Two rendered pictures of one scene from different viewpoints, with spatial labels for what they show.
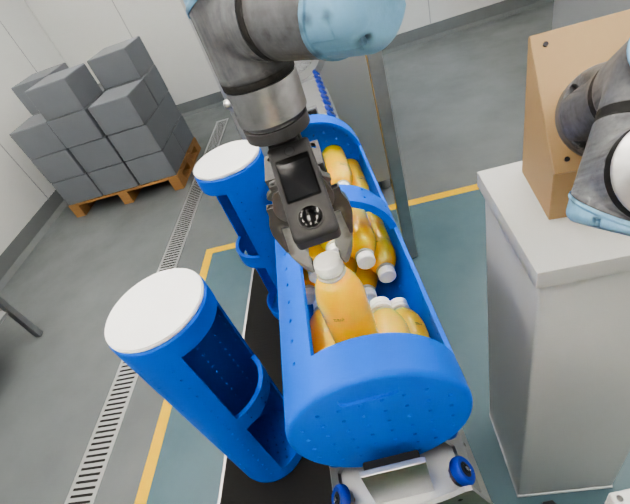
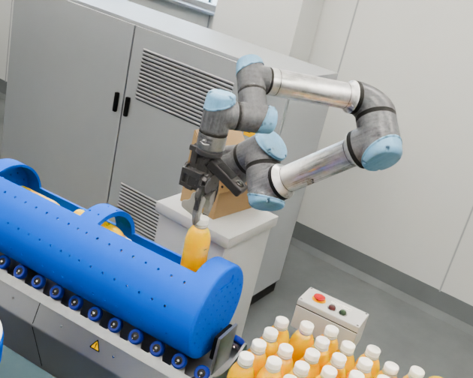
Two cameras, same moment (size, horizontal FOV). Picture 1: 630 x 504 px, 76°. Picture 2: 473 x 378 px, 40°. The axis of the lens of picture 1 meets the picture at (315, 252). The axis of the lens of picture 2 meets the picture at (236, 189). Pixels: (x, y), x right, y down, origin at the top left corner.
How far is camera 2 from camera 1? 1.54 m
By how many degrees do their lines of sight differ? 64
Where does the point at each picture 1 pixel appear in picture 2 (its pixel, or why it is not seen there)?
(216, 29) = (227, 118)
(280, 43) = (250, 127)
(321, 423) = (208, 306)
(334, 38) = (269, 129)
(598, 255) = (242, 229)
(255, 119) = (219, 148)
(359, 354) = (218, 262)
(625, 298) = (244, 256)
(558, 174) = (220, 193)
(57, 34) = not seen: outside the picture
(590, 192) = (262, 190)
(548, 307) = not seen: hidden behind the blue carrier
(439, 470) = not seen: hidden behind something
